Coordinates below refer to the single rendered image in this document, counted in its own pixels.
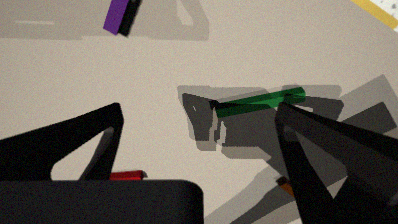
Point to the green rod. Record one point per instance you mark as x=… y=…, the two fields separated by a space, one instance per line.
x=260 y=102

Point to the red rod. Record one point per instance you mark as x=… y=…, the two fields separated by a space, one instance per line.
x=127 y=175

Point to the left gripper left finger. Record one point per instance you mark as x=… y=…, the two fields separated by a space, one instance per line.
x=32 y=155

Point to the orange rod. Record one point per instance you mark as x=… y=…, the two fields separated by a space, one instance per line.
x=285 y=184

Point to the purple rod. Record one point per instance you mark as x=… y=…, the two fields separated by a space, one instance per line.
x=116 y=15

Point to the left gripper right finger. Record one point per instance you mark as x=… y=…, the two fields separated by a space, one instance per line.
x=369 y=194

